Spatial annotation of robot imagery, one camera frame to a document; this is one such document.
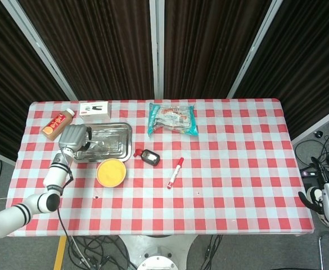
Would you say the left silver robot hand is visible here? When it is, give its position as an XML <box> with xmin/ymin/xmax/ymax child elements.
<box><xmin>57</xmin><ymin>124</ymin><xmax>93</xmax><ymax>154</ymax></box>

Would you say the metal spoon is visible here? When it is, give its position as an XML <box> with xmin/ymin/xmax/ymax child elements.
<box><xmin>84</xmin><ymin>140</ymin><xmax>105</xmax><ymax>149</ymax></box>

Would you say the white bowl of yellow powder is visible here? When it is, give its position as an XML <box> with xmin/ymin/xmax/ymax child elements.
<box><xmin>96</xmin><ymin>158</ymin><xmax>127</xmax><ymax>188</ymax></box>

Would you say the brown drink bottle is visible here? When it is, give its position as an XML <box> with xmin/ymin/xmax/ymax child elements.
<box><xmin>42</xmin><ymin>109</ymin><xmax>75</xmax><ymax>141</ymax></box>

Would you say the white cardboard product box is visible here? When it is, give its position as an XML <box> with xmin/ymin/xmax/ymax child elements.
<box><xmin>78</xmin><ymin>101</ymin><xmax>112</xmax><ymax>123</ymax></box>

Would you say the stainless steel rectangular tray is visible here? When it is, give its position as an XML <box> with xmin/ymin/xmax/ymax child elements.
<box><xmin>72</xmin><ymin>122</ymin><xmax>133</xmax><ymax>163</ymax></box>

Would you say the black ink bottle red cap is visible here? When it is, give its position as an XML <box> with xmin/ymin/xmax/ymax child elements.
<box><xmin>133</xmin><ymin>148</ymin><xmax>161</xmax><ymax>167</ymax></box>

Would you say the dark curtain screen panel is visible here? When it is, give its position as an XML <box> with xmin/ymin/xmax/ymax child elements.
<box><xmin>0</xmin><ymin>0</ymin><xmax>71</xmax><ymax>163</ymax></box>
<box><xmin>164</xmin><ymin>0</ymin><xmax>272</xmax><ymax>99</ymax></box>
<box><xmin>20</xmin><ymin>0</ymin><xmax>155</xmax><ymax>101</ymax></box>
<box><xmin>234</xmin><ymin>0</ymin><xmax>329</xmax><ymax>140</ymax></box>

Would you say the teal plastic snack bag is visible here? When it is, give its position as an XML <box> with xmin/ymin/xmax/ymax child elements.
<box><xmin>147</xmin><ymin>102</ymin><xmax>200</xmax><ymax>138</ymax></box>

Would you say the red whiteboard marker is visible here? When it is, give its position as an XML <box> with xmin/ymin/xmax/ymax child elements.
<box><xmin>166</xmin><ymin>157</ymin><xmax>184</xmax><ymax>190</ymax></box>

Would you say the yellow floor tape strip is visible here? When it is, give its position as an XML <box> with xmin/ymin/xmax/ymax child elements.
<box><xmin>53</xmin><ymin>235</ymin><xmax>67</xmax><ymax>270</ymax></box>

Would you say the red white checkered tablecloth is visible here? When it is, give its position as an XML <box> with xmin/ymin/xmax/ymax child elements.
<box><xmin>0</xmin><ymin>98</ymin><xmax>314</xmax><ymax>237</ymax></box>

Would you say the grey screen frame post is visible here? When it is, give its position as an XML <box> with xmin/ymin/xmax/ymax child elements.
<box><xmin>0</xmin><ymin>0</ymin><xmax>78</xmax><ymax>101</ymax></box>
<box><xmin>149</xmin><ymin>0</ymin><xmax>165</xmax><ymax>100</ymax></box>
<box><xmin>227</xmin><ymin>0</ymin><xmax>283</xmax><ymax>99</ymax></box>

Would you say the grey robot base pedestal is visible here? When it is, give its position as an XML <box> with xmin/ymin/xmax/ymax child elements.
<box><xmin>118</xmin><ymin>235</ymin><xmax>199</xmax><ymax>270</ymax></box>

